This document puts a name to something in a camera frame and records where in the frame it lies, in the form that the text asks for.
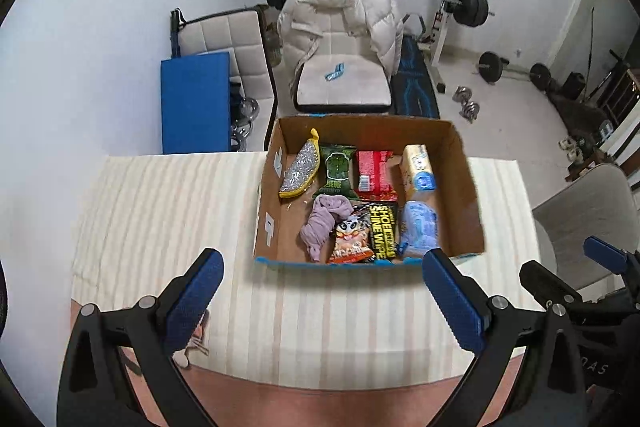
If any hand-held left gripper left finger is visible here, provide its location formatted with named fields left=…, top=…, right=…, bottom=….
left=57, top=248, right=225, bottom=427

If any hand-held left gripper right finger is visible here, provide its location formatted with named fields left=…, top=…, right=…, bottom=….
left=422, top=248, right=587, bottom=427

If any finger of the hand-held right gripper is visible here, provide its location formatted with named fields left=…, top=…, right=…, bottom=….
left=520, top=259, right=583, bottom=308
left=584, top=236, right=640, bottom=278

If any blue tissue packet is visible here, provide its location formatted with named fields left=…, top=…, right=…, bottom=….
left=398, top=200, right=440, bottom=258

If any black shoe wipe packet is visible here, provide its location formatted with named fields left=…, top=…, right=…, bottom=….
left=361, top=201, right=399, bottom=261

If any cartoon snack packet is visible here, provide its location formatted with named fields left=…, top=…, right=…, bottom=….
left=327, top=214, right=375, bottom=264

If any cardboard box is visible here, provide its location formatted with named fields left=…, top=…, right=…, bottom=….
left=253, top=114, right=486, bottom=269

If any yellow tissue packet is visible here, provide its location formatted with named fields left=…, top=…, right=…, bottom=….
left=401, top=144, right=437, bottom=200

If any red packet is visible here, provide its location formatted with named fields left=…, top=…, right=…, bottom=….
left=356, top=150, right=399, bottom=202

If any purple cloth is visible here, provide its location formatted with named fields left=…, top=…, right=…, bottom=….
left=300, top=194, right=355, bottom=264

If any silver and yellow scrubber sponge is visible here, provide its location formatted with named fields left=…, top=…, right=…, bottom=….
left=278, top=128, right=322, bottom=199

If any green wipe packet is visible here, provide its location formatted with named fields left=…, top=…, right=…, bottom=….
left=312, top=143, right=360, bottom=202

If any grey shell chair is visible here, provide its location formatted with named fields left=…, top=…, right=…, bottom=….
left=531, top=163, right=640, bottom=303

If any small black box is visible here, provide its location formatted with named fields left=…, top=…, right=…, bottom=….
left=564, top=72, right=586, bottom=98

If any blue board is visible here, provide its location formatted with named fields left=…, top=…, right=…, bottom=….
left=160, top=52, right=233, bottom=155

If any small barbell with black plates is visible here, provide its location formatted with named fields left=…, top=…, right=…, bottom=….
left=475, top=52, right=552, bottom=90

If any black weight bench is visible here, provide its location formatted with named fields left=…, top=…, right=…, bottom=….
left=390, top=13, right=442, bottom=118

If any white padded chair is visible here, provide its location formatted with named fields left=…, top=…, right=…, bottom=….
left=285, top=2, right=396, bottom=114

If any white quilted chair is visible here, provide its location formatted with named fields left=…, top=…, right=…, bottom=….
left=170, top=6, right=281, bottom=152

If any white puffer jacket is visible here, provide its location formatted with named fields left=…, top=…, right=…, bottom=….
left=276, top=0, right=404, bottom=92

